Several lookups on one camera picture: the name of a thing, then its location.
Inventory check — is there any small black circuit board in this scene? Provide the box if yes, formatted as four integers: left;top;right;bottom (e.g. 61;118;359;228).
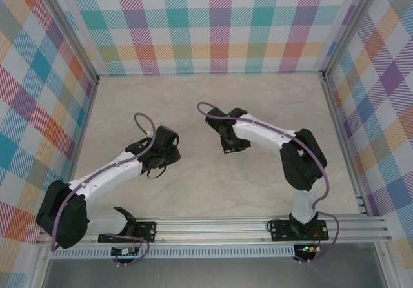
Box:
110;246;139;256

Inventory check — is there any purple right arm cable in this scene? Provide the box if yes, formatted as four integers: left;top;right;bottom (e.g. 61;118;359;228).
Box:
196;101;341;265

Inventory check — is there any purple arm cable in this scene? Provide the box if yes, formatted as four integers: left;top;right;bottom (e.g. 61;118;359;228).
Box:
50;112;159;268
196;101;341;265

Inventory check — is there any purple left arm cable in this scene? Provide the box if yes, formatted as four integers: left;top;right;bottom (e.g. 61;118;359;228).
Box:
50;112;159;268

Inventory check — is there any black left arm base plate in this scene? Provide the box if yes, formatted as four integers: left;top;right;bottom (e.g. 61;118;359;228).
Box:
98;221;157;243

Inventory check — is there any aluminium mounting rail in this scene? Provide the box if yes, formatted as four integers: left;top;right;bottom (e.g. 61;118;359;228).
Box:
35;216;393;245

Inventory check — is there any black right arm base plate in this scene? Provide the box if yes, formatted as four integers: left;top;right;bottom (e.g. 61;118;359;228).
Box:
269;220;330;242

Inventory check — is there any slotted grey cable duct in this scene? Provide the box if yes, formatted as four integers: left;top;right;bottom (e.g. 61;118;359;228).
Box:
51;248;296;259

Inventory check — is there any aluminium table side rail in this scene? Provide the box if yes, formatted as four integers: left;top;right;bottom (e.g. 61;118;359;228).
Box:
319;71;372;218

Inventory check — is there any aluminium frame post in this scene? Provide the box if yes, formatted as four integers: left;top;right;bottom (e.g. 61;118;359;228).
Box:
321;0;385;82
32;0;101;84

